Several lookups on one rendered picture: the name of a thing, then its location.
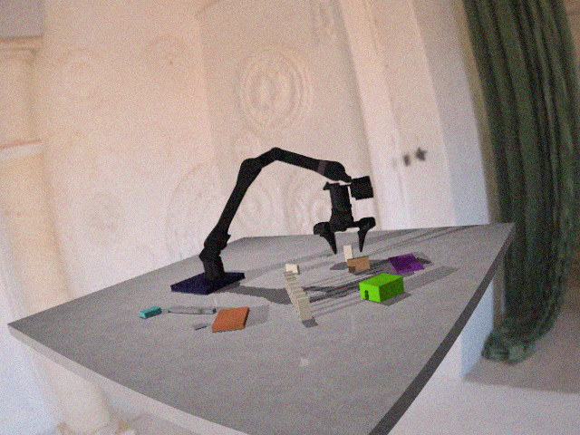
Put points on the purple flat rectangular block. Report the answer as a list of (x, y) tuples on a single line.
[(406, 263)]

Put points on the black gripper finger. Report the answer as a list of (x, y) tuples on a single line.
[(331, 240), (362, 235)]

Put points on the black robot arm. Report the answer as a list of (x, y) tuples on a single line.
[(250, 168)]

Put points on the grey long bar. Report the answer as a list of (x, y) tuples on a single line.
[(187, 310)]

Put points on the teal rectangular block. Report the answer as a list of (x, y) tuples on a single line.
[(150, 312)]

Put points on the green block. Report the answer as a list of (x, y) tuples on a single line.
[(381, 287)]

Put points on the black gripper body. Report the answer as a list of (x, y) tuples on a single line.
[(365, 223)]

